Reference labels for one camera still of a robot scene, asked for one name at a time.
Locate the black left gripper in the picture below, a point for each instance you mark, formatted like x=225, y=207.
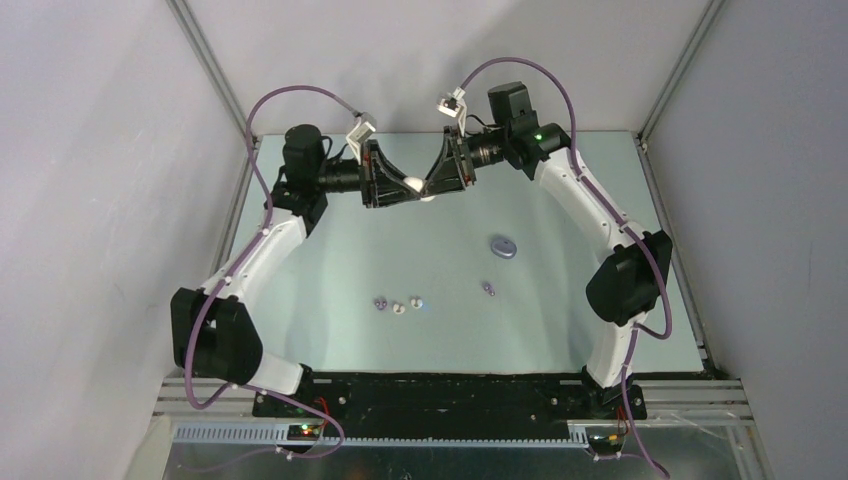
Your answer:
x=373, y=158

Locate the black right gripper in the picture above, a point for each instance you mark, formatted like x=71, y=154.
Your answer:
x=455, y=145

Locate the white earbud charging case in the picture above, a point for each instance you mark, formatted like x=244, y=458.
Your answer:
x=417, y=185

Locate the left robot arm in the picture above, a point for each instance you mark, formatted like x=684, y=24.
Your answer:
x=213, y=332

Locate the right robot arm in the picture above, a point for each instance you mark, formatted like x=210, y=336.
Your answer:
x=634, y=263

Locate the purple earbud charging case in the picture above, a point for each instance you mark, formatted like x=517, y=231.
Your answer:
x=503, y=247

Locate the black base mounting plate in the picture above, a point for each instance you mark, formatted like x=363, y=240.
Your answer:
x=456, y=407

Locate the left controller board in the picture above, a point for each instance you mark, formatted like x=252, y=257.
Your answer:
x=304, y=433

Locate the controller board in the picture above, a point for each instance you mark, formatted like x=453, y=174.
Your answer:
x=304, y=433
x=604, y=445

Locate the right controller board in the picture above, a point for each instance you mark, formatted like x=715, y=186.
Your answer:
x=604, y=445

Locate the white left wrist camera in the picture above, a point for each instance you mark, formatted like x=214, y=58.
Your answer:
x=364, y=127

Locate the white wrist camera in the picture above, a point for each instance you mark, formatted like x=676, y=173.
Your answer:
x=452, y=104
x=364, y=127

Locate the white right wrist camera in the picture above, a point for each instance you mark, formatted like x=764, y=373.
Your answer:
x=452, y=104

